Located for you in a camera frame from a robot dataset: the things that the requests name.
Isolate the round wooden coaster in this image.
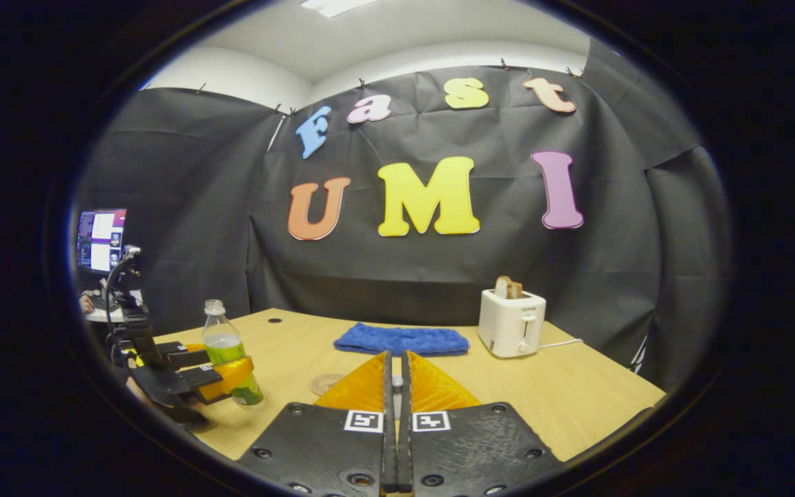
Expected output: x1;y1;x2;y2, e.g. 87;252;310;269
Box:
309;373;346;396

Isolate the white side table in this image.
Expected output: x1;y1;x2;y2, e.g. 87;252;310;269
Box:
86;290;144;324

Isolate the white toaster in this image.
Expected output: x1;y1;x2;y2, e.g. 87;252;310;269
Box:
478;289;547;358

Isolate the blue folded towel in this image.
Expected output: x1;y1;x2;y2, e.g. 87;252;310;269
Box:
333;322;471;357

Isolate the ceiling light panel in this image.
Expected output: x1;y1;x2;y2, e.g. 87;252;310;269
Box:
301;0;377;18

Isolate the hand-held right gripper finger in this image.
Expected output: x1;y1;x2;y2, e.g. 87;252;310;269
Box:
237;351;398;497
397;351;564;497

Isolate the computer monitor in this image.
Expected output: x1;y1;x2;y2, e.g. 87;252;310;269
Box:
77;208;128;273

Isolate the black backdrop cloth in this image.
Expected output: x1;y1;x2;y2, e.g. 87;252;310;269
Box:
77;38;733;394

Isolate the clear water bottle green label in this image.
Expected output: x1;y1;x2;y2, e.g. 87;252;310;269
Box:
202;299;265;407

